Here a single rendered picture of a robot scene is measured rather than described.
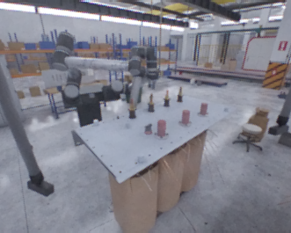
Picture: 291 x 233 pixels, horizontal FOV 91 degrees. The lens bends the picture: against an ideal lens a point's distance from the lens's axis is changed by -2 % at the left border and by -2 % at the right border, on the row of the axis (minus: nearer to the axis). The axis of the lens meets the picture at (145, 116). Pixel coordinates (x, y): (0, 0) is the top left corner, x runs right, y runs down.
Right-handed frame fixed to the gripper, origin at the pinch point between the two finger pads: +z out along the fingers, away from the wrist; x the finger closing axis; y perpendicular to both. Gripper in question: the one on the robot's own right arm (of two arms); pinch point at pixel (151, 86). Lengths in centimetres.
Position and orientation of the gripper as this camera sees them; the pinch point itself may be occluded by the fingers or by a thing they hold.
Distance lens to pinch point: 164.2
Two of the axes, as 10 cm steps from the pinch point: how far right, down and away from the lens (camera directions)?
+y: -9.0, 1.8, -4.0
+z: 0.0, 9.1, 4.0
